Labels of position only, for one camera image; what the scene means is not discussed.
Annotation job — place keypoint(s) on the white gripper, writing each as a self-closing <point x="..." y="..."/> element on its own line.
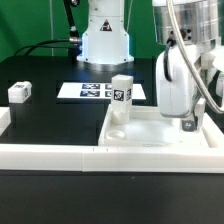
<point x="178" y="97"/>

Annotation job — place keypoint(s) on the white marker sheet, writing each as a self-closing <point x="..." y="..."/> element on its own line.
<point x="75" y="90"/>

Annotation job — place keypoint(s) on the white U-shaped fence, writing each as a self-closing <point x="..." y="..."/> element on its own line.
<point x="119" y="159"/>

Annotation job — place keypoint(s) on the white square tabletop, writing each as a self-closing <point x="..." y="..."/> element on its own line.
<point x="147" y="128"/>

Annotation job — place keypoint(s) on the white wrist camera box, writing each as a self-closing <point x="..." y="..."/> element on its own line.
<point x="213" y="61"/>

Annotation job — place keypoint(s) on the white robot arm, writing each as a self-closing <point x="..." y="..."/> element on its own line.
<point x="105" y="46"/>

